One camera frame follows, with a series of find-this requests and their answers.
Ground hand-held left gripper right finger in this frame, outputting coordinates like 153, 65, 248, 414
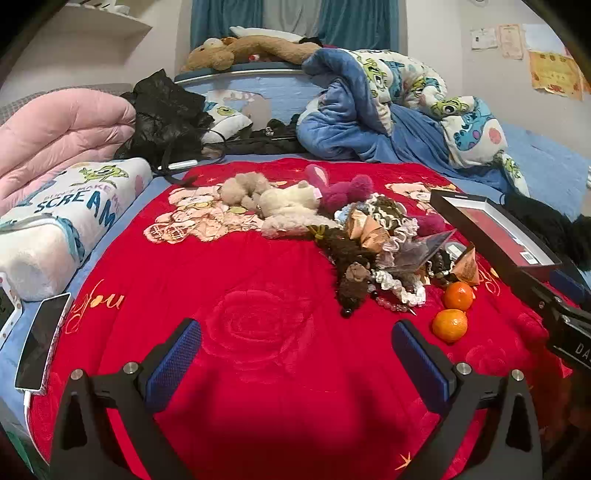
392, 320, 543, 480

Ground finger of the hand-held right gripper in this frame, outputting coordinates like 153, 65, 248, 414
517, 270, 578, 320
550, 269, 591, 305

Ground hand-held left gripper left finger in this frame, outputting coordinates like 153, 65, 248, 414
48, 318, 202, 480

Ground black shallow box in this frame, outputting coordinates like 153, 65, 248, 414
429, 189, 563, 289

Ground orange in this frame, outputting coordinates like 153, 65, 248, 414
431, 308, 468, 344
442, 281, 475, 311

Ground black furry cloth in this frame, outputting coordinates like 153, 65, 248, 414
503, 191, 591, 271

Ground white ruffled scrunchie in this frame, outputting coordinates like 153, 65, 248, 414
372, 270, 428, 308

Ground orange snack packet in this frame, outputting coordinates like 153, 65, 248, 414
348, 205, 391, 250
450, 244, 481, 287

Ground red printed blanket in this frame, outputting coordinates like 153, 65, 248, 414
30, 157, 573, 480

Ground round tin in clear bag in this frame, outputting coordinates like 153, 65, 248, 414
392, 228, 458, 273

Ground pink scrunchie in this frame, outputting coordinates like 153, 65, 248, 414
379, 217, 421, 254

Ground dark brown furry scrunchie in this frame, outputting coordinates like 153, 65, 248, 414
318, 226, 370, 278

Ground white smartphone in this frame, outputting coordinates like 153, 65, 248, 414
14, 292, 75, 395

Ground olive lace-trimmed scrunchie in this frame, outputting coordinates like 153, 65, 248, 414
360, 194, 407, 232

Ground cream fuzzy headband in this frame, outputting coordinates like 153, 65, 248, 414
261, 210, 340, 238

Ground blue scrunchie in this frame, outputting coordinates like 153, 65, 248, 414
333, 205, 365, 224

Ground white printed pillow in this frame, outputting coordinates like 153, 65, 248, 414
0, 157, 153, 303

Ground tan plush toy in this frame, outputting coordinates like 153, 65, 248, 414
218, 172, 273, 210

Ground magenta plush rabbit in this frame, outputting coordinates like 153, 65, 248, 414
305, 164, 448, 236

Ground cream plush bear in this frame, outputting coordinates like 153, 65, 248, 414
259, 180, 321, 217

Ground black clothes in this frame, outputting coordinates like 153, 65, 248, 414
222, 117, 303, 155

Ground black shiny jacket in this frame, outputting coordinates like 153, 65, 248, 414
115, 69, 215, 162

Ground small cartoon printed pillow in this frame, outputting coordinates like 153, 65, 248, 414
201, 90, 252, 141

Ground blue cartoon printed blanket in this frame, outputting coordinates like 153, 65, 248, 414
295, 46, 532, 197

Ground pink quilt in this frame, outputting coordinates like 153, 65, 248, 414
0, 88, 139, 217

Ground blue headboard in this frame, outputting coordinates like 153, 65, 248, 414
173, 62, 305, 139

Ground grey checked cloth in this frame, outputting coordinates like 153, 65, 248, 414
0, 83, 134, 121

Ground brown plush dog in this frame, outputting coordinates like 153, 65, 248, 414
182, 34, 321, 72

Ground teal curtain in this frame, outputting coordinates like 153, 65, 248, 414
190, 0, 264, 49
318, 0, 400, 51

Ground white plush toy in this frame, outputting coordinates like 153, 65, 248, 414
228, 24, 305, 42

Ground grey curtain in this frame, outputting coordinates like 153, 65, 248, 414
262, 0, 324, 38

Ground bead bracelet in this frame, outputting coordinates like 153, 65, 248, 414
374, 295, 419, 317

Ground yellow wall certificate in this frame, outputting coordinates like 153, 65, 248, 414
529, 50, 585, 100

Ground white wall paper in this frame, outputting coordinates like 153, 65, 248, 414
524, 23, 561, 51

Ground pink wall certificate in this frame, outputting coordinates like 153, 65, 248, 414
499, 24, 525, 61

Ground white wall certificate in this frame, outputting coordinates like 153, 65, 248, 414
470, 28, 499, 51

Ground white wall shelf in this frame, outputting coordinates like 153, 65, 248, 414
28, 2, 153, 51

